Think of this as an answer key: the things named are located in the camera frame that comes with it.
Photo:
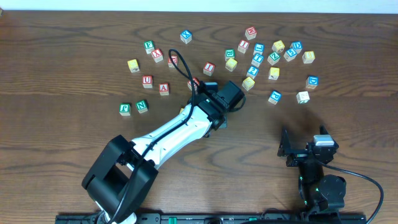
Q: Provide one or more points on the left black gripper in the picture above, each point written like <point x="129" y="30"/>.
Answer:
<point x="201" y="90"/>

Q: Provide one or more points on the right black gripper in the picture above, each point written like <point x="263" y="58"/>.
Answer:
<point x="298" y="152"/>

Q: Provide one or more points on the red Q block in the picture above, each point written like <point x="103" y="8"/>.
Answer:
<point x="173" y="61"/>

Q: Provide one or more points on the blue L block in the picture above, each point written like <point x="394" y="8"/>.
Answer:
<point x="258" y="49"/>

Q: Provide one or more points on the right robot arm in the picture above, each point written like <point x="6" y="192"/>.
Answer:
<point x="322" y="194"/>

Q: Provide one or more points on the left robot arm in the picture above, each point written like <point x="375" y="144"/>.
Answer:
<point x="122" y="175"/>

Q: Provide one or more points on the plain L block green 7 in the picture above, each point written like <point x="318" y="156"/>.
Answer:
<point x="302" y="97"/>

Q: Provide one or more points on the red U block centre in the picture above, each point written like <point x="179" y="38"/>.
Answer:
<point x="196" y="84"/>

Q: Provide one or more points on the red u block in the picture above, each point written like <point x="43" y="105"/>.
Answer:
<point x="147" y="81"/>
<point x="196" y="84"/>

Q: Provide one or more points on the yellow S block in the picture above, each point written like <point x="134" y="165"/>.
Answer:
<point x="248" y="83"/>

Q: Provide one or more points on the blue P block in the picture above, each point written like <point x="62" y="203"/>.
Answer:
<point x="275" y="97"/>

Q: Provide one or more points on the red I block centre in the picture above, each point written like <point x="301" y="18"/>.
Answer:
<point x="209" y="69"/>

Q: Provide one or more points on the red i block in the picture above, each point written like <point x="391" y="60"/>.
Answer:
<point x="209" y="69"/>
<point x="243" y="46"/>

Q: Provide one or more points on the blue D block lower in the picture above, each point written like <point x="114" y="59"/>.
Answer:
<point x="312" y="82"/>

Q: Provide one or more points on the blue d block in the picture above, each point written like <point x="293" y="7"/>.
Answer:
<point x="312" y="82"/>
<point x="296" y="46"/>

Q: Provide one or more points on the yellow block centre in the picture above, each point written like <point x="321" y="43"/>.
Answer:
<point x="231" y="64"/>

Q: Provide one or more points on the blue 2 block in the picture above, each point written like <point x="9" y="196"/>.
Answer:
<point x="252" y="72"/>

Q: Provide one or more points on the red A block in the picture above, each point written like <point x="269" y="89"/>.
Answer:
<point x="164" y="89"/>

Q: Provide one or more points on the green B block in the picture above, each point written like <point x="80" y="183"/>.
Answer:
<point x="229" y="53"/>

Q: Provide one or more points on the blue T block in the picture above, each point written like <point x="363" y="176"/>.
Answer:
<point x="257" y="60"/>

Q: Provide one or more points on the green N block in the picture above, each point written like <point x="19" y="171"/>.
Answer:
<point x="141" y="106"/>

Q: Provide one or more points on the red I block upper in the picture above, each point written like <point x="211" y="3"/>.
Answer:
<point x="243" y="46"/>

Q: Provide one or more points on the yellow B block far right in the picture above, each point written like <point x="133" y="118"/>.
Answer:
<point x="308" y="57"/>

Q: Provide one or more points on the red U block left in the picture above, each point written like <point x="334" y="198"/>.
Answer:
<point x="147" y="81"/>

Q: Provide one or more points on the green Z block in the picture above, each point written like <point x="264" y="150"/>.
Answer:
<point x="273" y="58"/>

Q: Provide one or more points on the blue 5 block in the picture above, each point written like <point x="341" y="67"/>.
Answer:
<point x="290" y="54"/>

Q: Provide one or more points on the red X block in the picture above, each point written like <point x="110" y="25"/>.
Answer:
<point x="157" y="55"/>

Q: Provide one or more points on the blue X block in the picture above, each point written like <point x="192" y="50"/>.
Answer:
<point x="186" y="36"/>

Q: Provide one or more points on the blue D block upper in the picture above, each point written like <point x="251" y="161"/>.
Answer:
<point x="296" y="46"/>

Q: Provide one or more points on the green J block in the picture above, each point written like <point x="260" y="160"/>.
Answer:
<point x="125" y="109"/>

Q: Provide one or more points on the yellow block upper right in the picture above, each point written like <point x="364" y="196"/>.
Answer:
<point x="278" y="46"/>

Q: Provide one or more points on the red M block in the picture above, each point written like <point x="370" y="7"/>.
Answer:
<point x="250" y="33"/>

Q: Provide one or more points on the yellow block far left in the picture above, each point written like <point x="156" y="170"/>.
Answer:
<point x="133" y="65"/>

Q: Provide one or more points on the green F block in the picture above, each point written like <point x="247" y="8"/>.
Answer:
<point x="149" y="46"/>

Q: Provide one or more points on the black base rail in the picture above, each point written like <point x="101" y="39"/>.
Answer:
<point x="272" y="217"/>

